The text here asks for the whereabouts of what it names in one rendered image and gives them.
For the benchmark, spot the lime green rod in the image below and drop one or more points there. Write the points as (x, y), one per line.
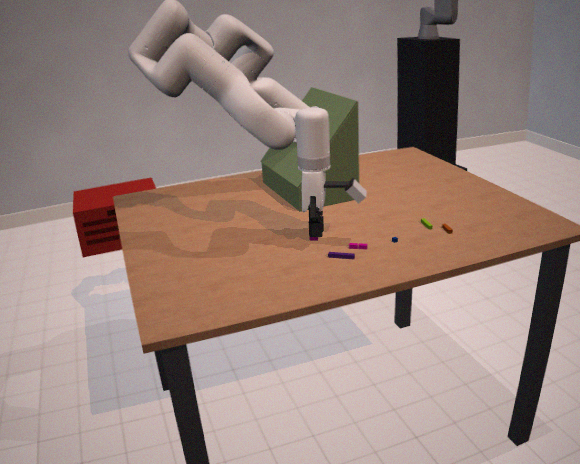
(426, 223)

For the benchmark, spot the purple rod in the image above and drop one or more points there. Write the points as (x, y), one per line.
(341, 255)

